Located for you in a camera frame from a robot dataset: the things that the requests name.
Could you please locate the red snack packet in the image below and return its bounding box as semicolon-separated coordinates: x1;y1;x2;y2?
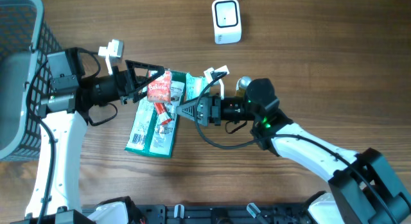
154;103;172;125

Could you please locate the red Kleenex tissue pack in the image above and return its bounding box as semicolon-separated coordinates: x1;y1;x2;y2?
147;71;172;103

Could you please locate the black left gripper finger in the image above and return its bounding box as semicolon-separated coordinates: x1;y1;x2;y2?
127;76;157;103
125;60;165;80

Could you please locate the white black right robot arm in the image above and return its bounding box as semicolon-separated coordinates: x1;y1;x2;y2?
177;78;410;223

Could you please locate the teal wet wipes pack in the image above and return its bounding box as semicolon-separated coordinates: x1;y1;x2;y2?
186;73;208;100

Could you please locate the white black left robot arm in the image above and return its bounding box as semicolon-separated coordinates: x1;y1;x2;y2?
23;47;165;223

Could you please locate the grey mesh shopping basket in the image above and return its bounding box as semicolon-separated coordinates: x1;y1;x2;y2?
1;0;62;161

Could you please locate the green 3M gloves package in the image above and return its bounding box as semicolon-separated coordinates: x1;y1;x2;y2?
125;71;186;158

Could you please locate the yellow oil bottle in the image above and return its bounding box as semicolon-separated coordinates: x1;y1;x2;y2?
236;76;252;98

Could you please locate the white cube barcode scanner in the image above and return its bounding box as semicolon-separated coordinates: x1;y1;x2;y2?
211;0;242;44

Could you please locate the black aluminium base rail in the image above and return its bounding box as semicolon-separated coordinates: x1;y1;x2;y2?
137;203;315;224

